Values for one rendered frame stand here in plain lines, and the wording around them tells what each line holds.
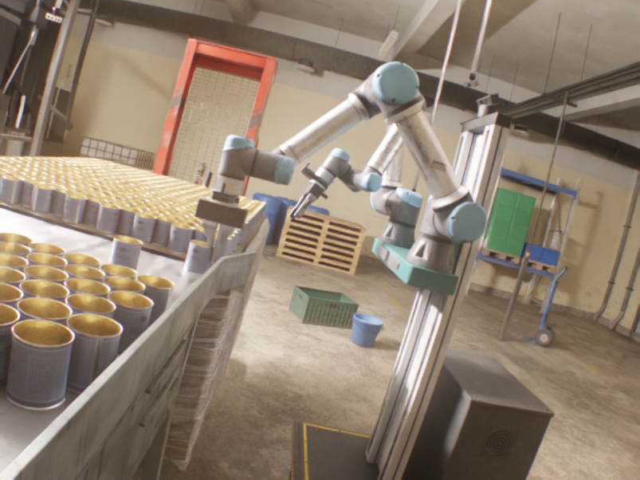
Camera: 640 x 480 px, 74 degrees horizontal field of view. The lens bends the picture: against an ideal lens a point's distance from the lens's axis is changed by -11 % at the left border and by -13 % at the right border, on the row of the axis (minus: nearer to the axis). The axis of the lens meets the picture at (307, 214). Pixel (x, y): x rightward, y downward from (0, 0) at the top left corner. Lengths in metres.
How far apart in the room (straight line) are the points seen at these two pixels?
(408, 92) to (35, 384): 1.05
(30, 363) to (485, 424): 1.48
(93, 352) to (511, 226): 9.71
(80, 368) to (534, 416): 1.53
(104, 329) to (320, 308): 4.32
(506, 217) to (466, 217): 8.69
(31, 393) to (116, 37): 11.27
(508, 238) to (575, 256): 2.82
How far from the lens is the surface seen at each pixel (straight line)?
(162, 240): 1.49
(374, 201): 2.08
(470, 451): 1.79
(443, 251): 1.46
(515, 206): 10.07
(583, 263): 12.58
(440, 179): 1.31
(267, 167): 1.23
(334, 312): 4.99
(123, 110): 11.25
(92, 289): 0.78
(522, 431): 1.83
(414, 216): 1.95
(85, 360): 0.60
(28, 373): 0.56
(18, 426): 0.55
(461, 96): 10.22
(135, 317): 0.70
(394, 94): 1.25
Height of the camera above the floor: 1.39
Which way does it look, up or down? 4 degrees down
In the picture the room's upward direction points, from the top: 15 degrees clockwise
